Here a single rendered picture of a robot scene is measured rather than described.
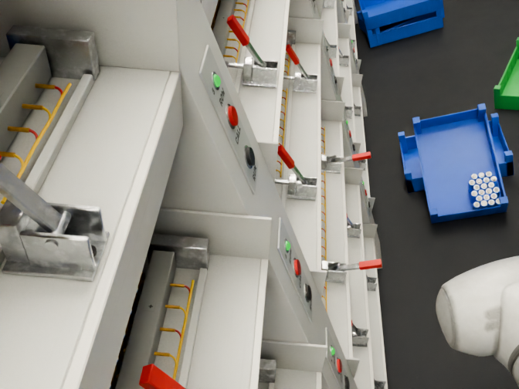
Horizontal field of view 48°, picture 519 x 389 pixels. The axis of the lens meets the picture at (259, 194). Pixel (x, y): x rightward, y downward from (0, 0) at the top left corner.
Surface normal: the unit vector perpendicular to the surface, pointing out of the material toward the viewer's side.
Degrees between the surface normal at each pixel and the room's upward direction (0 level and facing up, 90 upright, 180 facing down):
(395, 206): 0
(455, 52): 0
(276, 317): 90
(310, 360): 90
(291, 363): 90
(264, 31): 21
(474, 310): 28
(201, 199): 90
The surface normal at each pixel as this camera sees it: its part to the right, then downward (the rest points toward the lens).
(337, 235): 0.05, -0.72
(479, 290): -0.38, -0.64
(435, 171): -0.31, -0.33
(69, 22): -0.07, 0.69
